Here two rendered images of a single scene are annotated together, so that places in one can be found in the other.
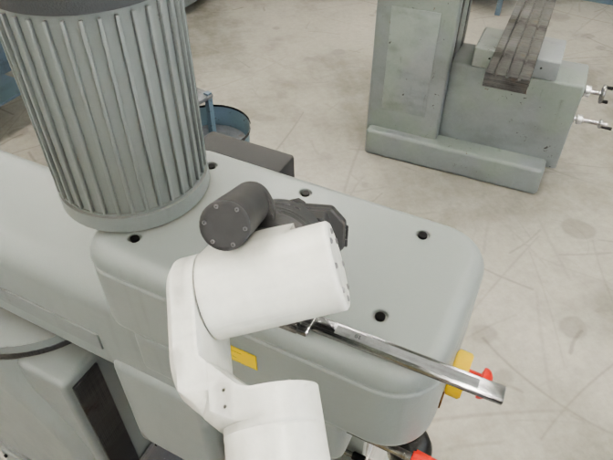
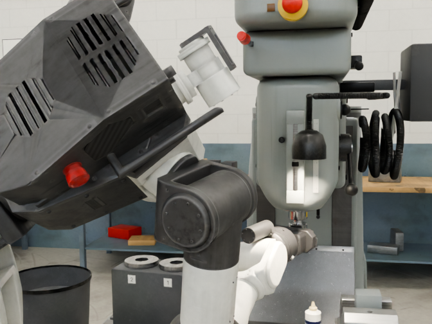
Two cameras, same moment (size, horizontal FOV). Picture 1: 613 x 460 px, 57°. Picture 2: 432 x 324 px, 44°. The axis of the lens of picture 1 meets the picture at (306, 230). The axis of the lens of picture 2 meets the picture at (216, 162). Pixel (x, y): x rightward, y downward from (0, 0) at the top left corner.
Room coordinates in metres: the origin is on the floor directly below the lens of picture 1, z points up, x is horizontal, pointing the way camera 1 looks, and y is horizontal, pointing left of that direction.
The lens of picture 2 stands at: (-0.05, -1.21, 1.55)
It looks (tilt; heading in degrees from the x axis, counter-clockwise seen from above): 6 degrees down; 74
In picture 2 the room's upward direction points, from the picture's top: 1 degrees counter-clockwise
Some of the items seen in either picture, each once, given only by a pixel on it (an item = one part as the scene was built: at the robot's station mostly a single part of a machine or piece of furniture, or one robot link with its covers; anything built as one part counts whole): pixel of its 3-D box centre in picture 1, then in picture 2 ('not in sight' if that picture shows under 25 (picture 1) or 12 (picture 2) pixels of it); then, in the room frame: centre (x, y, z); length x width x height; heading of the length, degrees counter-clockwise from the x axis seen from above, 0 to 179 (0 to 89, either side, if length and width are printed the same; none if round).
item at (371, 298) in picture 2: not in sight; (368, 303); (0.66, -0.07, 1.07); 0.06 x 0.05 x 0.06; 154
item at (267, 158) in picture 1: (246, 191); (421, 84); (0.94, 0.13, 1.62); 0.20 x 0.09 x 0.21; 63
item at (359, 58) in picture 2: not in sight; (353, 63); (0.66, 0.01, 1.66); 0.12 x 0.04 x 0.04; 63
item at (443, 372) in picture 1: (384, 350); not in sight; (0.34, -0.08, 1.89); 0.24 x 0.04 x 0.01; 64
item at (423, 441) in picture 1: (410, 444); (308, 143); (0.45, -0.17, 1.48); 0.07 x 0.07 x 0.06
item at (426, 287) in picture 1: (287, 281); (298, 3); (0.51, 0.03, 1.81); 0.47 x 0.26 x 0.16; 63
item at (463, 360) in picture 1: (459, 373); (292, 5); (0.40, -0.19, 1.76); 0.06 x 0.02 x 0.06; 153
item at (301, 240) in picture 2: not in sight; (283, 243); (0.44, -0.05, 1.23); 0.13 x 0.12 x 0.10; 134
